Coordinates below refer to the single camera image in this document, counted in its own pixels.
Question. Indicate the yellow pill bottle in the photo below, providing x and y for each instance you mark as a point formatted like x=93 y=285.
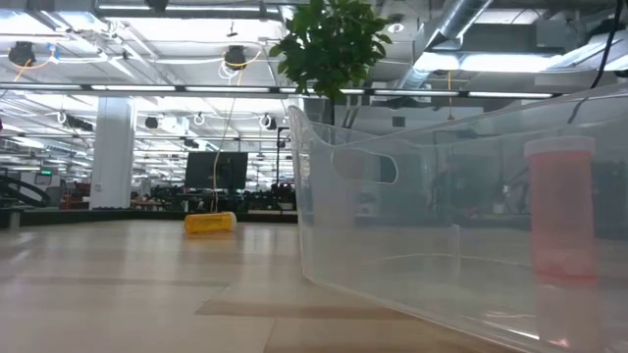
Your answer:
x=208 y=223

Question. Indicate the red-orange pill bottle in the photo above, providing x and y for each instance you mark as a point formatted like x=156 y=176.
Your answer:
x=559 y=211

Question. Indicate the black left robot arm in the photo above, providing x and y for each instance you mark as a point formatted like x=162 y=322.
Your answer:
x=157 y=4

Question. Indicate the clear plastic bin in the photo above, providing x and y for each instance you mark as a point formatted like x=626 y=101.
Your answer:
x=353 y=255

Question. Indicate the white plant pot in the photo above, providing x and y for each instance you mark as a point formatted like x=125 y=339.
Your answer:
x=358 y=169

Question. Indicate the black background monitor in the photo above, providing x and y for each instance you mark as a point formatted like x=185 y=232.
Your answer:
x=225 y=169

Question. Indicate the green leafy plant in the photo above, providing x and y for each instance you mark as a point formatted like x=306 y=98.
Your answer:
x=333 y=44

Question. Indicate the round ceiling lamp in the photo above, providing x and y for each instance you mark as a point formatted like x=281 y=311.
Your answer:
x=395 y=28

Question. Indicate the black ceiling speaker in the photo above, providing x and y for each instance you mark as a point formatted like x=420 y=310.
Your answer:
x=151 y=122

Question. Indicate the long ceiling light strip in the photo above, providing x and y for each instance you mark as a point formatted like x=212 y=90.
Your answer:
x=132 y=88

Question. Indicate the white pillar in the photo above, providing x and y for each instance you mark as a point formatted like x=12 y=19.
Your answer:
x=112 y=171

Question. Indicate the green exit sign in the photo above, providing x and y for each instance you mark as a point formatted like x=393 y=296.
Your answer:
x=45 y=172

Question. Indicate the black ceiling camera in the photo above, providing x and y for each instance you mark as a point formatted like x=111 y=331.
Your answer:
x=235 y=58
x=22 y=53

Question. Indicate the silver ventilation duct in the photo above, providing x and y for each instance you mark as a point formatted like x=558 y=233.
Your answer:
x=456 y=19

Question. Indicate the black aluminium table frame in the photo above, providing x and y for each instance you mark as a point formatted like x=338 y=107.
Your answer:
x=73 y=216

